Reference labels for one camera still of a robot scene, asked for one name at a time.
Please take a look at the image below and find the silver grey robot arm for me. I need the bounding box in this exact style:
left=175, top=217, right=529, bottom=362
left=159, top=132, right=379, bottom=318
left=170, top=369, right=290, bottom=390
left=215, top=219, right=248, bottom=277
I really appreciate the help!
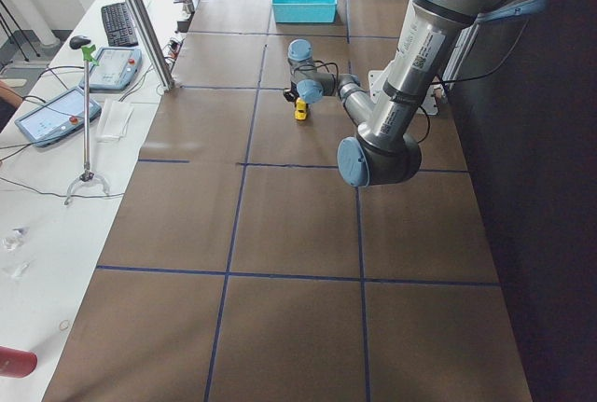
left=285, top=0, right=548, bottom=187

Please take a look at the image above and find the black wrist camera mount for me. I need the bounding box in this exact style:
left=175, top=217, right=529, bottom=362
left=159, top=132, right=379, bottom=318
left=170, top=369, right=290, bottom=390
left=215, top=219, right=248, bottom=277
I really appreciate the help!
left=283, top=89, right=298, bottom=104

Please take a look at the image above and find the red cylinder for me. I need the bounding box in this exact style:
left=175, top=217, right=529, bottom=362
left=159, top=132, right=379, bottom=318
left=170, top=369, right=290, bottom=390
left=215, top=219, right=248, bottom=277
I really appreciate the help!
left=0, top=346, right=38, bottom=378

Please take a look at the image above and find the light blue plastic bin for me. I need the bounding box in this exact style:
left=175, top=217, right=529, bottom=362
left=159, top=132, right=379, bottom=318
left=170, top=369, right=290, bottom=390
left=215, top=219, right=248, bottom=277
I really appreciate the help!
left=271, top=0, right=338, bottom=23

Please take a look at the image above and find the black computer mouse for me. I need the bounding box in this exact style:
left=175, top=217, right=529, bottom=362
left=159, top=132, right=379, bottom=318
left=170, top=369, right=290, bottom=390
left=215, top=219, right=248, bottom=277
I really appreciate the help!
left=69, top=35, right=91, bottom=50

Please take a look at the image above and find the far teach pendant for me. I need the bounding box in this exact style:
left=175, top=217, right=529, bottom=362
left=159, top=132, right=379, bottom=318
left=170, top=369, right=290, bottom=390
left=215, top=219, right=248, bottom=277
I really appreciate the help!
left=90, top=47, right=142, bottom=92

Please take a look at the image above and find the yellow beetle toy car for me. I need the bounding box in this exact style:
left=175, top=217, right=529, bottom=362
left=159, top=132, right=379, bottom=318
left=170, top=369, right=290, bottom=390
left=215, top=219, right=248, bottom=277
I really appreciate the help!
left=294, top=98, right=309, bottom=121

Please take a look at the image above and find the black computer keyboard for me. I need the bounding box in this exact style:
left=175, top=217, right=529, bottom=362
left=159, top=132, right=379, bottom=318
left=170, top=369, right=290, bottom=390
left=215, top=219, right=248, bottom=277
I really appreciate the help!
left=101, top=2, right=138, bottom=47

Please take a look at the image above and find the teach pendant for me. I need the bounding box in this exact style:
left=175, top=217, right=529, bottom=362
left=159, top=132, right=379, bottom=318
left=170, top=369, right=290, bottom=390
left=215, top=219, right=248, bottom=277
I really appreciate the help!
left=15, top=87, right=86, bottom=148
left=90, top=47, right=142, bottom=92

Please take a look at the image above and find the near teach pendant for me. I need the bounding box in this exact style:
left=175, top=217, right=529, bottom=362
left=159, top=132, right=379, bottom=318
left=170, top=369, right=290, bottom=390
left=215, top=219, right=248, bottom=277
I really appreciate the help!
left=15, top=87, right=86, bottom=148

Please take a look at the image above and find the aluminium frame post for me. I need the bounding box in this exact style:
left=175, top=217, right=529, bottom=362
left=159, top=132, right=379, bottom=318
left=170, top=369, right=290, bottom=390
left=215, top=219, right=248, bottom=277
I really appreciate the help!
left=125, top=0, right=174, bottom=91

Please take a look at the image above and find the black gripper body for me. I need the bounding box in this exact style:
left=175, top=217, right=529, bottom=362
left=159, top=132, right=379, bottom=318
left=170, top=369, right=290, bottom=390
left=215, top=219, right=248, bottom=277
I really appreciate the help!
left=288, top=82, right=300, bottom=100

